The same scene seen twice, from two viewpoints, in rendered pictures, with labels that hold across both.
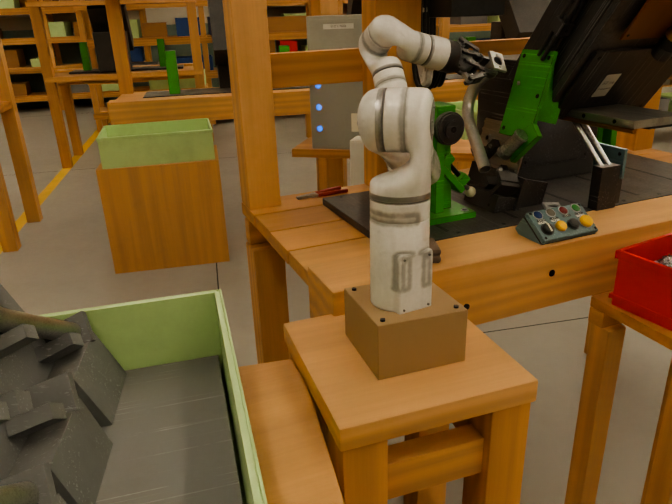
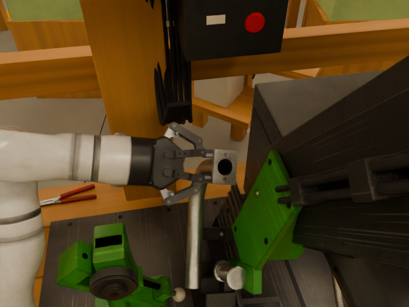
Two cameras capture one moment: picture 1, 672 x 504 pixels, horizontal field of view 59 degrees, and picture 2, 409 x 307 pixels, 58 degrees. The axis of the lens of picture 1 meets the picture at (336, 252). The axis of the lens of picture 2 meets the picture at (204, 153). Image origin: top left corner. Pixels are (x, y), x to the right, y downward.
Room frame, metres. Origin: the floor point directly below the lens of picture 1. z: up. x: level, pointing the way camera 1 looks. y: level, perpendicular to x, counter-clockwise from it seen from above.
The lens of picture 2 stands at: (1.10, -0.46, 1.67)
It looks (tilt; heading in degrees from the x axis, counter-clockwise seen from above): 44 degrees down; 12
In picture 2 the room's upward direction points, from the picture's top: straight up
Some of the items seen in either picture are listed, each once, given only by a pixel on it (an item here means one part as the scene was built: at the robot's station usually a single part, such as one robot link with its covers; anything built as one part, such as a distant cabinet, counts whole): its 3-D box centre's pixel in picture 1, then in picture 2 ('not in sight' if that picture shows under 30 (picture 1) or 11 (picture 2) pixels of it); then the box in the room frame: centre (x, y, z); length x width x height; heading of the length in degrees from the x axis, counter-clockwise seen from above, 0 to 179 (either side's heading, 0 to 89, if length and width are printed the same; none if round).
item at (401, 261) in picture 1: (399, 249); not in sight; (0.85, -0.10, 1.03); 0.09 x 0.09 x 0.17; 28
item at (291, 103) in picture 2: (537, 116); (320, 160); (1.74, -0.60, 1.07); 0.30 x 0.18 x 0.34; 112
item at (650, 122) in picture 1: (593, 112); (365, 239); (1.51, -0.67, 1.11); 0.39 x 0.16 x 0.03; 22
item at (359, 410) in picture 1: (398, 358); not in sight; (0.85, -0.10, 0.83); 0.32 x 0.32 x 0.04; 18
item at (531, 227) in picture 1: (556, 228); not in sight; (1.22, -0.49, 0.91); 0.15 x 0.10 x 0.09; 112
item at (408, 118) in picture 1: (401, 147); not in sight; (0.86, -0.10, 1.19); 0.09 x 0.09 x 0.17; 76
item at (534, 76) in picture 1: (537, 93); (279, 215); (1.49, -0.51, 1.17); 0.13 x 0.12 x 0.20; 112
